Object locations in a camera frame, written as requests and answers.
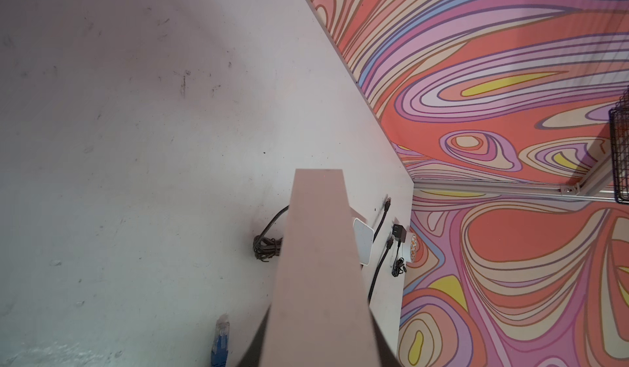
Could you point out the black wire basket back wall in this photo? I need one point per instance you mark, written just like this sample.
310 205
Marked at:
618 125

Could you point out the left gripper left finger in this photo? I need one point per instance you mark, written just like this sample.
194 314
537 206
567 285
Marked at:
252 356

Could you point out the white network switch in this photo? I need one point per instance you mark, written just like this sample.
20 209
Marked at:
364 240
319 314

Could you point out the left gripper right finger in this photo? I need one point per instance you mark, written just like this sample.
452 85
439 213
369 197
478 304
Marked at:
387 357

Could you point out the small black adapter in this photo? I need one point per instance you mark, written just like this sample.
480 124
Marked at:
399 265

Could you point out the black power adapter with cable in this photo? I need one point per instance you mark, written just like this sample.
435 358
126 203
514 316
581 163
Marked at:
265 248

